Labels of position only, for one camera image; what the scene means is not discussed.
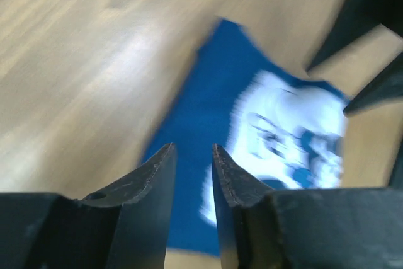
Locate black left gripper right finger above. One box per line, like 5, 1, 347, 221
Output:
212, 145, 402, 268

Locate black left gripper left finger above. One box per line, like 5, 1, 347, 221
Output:
1, 144, 176, 268

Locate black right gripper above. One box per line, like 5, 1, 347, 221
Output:
307, 0, 402, 115

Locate blue t shirt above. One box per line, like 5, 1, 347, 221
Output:
145, 20, 347, 256

